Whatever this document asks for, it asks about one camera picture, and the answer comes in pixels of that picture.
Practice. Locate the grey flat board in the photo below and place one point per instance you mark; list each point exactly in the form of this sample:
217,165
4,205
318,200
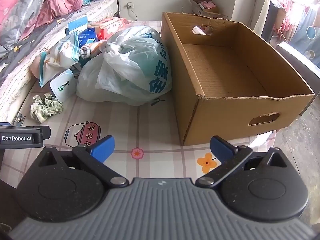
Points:
300,62

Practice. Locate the plaid floral mat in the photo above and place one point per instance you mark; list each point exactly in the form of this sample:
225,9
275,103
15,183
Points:
140,122

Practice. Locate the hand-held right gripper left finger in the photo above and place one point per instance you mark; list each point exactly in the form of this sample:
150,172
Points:
103,148

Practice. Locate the large brown cardboard box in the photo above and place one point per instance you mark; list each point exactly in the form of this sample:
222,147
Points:
225,120

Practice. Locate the white plastic bag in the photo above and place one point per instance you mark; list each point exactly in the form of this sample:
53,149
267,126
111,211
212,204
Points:
130,65

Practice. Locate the striped rolled towel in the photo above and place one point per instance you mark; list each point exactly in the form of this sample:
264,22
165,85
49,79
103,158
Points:
90,50

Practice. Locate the white teal pouch pack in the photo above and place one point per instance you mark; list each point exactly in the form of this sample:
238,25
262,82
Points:
61,55

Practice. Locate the pink hanging garment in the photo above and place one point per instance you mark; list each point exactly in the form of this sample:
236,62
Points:
287,7

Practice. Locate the blue white carton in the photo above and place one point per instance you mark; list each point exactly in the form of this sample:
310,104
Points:
76,25

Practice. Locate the red pink wipes pack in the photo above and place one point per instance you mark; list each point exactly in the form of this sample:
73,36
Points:
110,26

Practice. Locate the green floral scrunchie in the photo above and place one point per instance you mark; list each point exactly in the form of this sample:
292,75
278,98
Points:
45,107

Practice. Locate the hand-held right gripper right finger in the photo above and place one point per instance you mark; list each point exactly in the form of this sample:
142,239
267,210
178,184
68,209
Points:
220,148

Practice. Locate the blue hanging cloth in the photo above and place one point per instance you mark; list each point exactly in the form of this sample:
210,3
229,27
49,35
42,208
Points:
307,37

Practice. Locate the pink grey floral quilt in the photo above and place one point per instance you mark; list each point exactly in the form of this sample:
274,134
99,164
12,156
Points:
37,5

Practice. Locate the blue white wipes pack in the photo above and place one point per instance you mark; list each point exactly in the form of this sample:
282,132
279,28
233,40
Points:
87,37

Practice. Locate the white quilted mattress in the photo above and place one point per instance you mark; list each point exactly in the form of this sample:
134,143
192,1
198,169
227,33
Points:
15,90

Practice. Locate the white wall socket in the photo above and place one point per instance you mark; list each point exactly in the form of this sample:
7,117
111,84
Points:
130,5

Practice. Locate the small open cardboard box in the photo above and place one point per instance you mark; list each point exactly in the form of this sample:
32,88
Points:
205,8

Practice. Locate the dark grey floral bedsheet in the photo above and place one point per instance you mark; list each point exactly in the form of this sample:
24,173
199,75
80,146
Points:
32,40

